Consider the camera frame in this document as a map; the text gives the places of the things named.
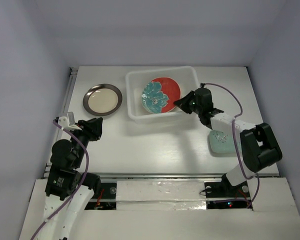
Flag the white plastic bin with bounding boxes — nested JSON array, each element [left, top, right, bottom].
[[125, 66, 199, 124]]

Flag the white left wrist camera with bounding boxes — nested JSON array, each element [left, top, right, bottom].
[[56, 112, 81, 131]]

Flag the aluminium rail frame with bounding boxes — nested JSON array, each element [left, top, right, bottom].
[[41, 66, 228, 180]]

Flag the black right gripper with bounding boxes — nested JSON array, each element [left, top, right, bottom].
[[173, 90, 203, 115]]

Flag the white foam block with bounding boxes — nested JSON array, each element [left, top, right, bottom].
[[115, 180, 207, 211]]

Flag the teal rectangular speckled plate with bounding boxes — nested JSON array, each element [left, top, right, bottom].
[[208, 130, 236, 154]]

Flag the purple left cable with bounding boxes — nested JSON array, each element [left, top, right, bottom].
[[29, 118, 91, 240]]

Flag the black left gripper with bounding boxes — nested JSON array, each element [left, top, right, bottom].
[[69, 116, 103, 167]]

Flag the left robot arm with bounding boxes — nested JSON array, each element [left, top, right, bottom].
[[31, 112, 103, 240]]

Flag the red plate with teal flower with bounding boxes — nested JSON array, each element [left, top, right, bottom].
[[141, 77, 181, 114]]

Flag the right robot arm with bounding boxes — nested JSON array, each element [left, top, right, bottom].
[[174, 84, 283, 201]]

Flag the brown rimmed cream plate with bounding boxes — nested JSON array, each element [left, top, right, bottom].
[[82, 83, 123, 117]]

